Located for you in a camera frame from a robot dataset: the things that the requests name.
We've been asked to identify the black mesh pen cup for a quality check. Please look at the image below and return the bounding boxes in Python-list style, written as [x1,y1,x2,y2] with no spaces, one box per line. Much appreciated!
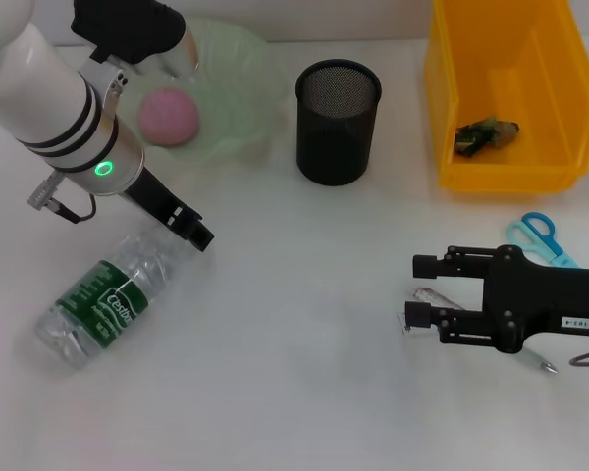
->
[294,59,383,186]

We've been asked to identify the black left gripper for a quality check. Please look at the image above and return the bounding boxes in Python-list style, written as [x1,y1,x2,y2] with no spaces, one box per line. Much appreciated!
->
[120,166,216,253]

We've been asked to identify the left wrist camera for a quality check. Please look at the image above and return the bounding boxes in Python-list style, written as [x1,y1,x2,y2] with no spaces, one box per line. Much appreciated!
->
[72,0,201,82]

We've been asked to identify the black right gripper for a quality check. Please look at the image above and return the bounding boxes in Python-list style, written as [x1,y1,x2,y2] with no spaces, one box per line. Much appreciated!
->
[404,243,589,355]

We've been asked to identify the Cestbon water bottle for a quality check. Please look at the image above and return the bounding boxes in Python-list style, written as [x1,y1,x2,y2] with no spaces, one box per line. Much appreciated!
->
[32,228,197,370]

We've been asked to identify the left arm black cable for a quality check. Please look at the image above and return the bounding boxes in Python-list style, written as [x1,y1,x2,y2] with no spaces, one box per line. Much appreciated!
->
[27,171,97,225]

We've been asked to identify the clear silver pen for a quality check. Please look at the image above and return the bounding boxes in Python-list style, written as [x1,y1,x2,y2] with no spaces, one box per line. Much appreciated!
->
[409,287,560,377]

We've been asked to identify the green plastic wrapper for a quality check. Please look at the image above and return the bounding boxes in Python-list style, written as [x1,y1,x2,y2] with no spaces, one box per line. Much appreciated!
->
[454,115,521,159]

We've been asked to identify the yellow plastic storage bin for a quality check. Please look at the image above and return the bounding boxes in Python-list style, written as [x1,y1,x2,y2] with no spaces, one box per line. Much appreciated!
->
[424,0,589,195]

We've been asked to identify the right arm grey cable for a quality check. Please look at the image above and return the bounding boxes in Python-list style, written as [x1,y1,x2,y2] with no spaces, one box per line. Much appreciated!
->
[567,321,589,368]

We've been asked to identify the pink peach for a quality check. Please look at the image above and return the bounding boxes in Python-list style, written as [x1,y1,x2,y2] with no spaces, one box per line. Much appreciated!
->
[136,87,201,147]

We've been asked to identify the green glass fruit plate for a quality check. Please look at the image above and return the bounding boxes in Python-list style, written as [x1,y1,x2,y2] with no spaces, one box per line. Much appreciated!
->
[127,17,289,166]

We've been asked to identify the blue scissors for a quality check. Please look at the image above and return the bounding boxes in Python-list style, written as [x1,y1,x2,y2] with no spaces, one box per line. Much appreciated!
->
[506,211,580,269]

